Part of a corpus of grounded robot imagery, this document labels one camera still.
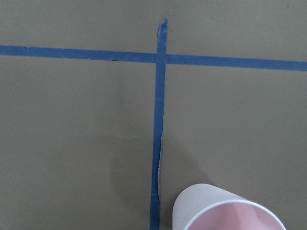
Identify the pink paper cup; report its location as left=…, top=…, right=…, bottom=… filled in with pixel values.
left=172, top=184, right=285, bottom=230

